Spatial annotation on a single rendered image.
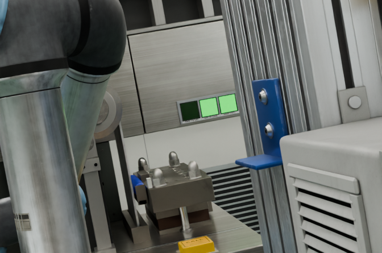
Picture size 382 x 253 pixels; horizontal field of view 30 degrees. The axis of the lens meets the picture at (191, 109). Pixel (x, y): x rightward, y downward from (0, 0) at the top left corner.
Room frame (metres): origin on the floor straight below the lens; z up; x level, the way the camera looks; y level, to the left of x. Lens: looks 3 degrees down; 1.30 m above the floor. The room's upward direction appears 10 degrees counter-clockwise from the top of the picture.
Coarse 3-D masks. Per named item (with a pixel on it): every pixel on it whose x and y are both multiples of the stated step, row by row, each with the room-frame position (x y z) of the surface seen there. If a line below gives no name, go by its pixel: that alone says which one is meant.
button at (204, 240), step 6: (186, 240) 1.60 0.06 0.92; (192, 240) 1.60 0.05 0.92; (198, 240) 1.58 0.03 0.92; (204, 240) 1.58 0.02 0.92; (210, 240) 1.56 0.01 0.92; (180, 246) 1.57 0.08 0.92; (186, 246) 1.55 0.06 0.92; (192, 246) 1.55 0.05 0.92; (198, 246) 1.55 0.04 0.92; (204, 246) 1.55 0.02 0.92; (210, 246) 1.55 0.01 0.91; (180, 252) 1.59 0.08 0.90; (186, 252) 1.54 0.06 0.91; (192, 252) 1.54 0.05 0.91; (198, 252) 1.55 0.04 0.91; (204, 252) 1.55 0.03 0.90
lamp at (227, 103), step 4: (224, 96) 2.17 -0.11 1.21; (228, 96) 2.17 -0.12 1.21; (232, 96) 2.18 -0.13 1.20; (220, 100) 2.17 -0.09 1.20; (224, 100) 2.17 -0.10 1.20; (228, 100) 2.17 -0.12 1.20; (232, 100) 2.18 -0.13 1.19; (220, 104) 2.17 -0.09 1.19; (224, 104) 2.17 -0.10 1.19; (228, 104) 2.17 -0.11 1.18; (232, 104) 2.18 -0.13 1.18; (224, 108) 2.17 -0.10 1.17; (228, 108) 2.17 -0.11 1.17; (232, 108) 2.17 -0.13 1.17; (236, 108) 2.18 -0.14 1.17; (224, 112) 2.17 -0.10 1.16
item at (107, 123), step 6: (108, 96) 1.78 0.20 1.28; (108, 102) 1.78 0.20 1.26; (114, 102) 1.78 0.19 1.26; (114, 108) 1.78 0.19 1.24; (108, 114) 1.78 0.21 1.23; (114, 114) 1.78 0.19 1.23; (108, 120) 1.78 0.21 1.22; (96, 126) 1.78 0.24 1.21; (102, 126) 1.78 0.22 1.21; (108, 126) 1.78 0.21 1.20; (96, 132) 1.78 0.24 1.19
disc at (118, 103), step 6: (108, 90) 1.79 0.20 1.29; (114, 90) 1.79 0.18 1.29; (114, 96) 1.79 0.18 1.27; (120, 102) 1.79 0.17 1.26; (120, 108) 1.79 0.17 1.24; (120, 114) 1.79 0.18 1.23; (114, 120) 1.79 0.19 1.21; (120, 120) 1.79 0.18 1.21; (114, 126) 1.79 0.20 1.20; (102, 132) 1.78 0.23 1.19; (108, 132) 1.78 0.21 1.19; (96, 138) 1.78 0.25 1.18
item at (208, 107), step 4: (204, 100) 2.16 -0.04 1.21; (208, 100) 2.16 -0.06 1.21; (212, 100) 2.16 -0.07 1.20; (200, 104) 2.16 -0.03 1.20; (204, 104) 2.16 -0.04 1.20; (208, 104) 2.16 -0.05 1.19; (212, 104) 2.16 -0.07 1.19; (216, 104) 2.17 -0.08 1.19; (204, 108) 2.16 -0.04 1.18; (208, 108) 2.16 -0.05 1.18; (212, 108) 2.16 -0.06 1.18; (216, 108) 2.17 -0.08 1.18; (204, 112) 2.16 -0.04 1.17; (208, 112) 2.16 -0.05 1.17; (212, 112) 2.16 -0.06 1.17; (216, 112) 2.17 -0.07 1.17; (204, 116) 2.16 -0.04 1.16
